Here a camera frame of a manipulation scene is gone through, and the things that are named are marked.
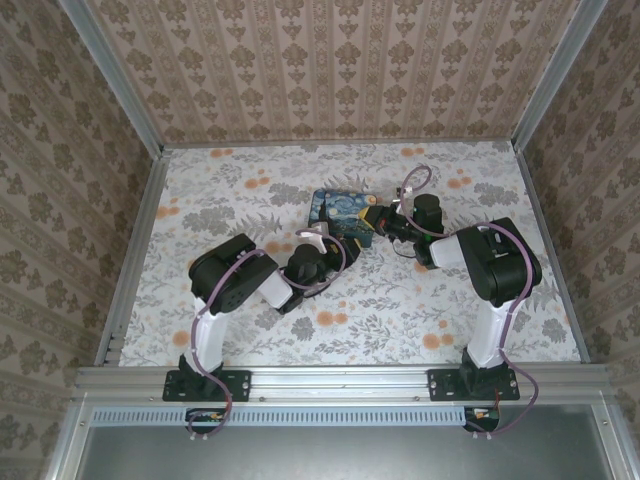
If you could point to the starry night print tin box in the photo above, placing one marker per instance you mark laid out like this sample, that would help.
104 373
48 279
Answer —
336 215

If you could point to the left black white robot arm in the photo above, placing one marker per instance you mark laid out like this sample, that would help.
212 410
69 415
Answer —
227 282

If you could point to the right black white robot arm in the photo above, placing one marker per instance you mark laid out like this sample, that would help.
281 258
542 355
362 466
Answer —
502 260

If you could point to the black connector board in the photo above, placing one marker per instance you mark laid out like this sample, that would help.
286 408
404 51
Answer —
482 418
205 419

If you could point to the grey sheet metal panel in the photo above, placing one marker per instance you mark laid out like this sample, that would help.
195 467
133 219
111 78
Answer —
340 452

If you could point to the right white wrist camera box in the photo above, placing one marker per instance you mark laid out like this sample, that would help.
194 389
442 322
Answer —
406 192

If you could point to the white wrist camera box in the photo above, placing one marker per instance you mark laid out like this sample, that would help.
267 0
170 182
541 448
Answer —
314 234
406 192

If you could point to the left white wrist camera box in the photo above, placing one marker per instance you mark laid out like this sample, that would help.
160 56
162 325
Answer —
314 234

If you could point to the long aluminium base rail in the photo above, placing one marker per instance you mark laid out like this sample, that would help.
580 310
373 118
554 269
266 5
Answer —
340 381

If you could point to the aluminium side rail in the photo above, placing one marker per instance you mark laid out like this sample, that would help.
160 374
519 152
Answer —
555 250
137 250

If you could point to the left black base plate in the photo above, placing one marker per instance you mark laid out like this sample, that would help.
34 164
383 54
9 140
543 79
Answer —
235 386

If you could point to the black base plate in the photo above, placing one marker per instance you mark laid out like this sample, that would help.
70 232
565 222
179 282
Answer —
442 386
235 386

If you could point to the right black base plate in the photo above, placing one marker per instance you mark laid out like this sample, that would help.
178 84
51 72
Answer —
442 386

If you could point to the aluminium corner post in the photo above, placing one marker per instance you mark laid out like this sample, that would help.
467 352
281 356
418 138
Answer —
555 75
112 75

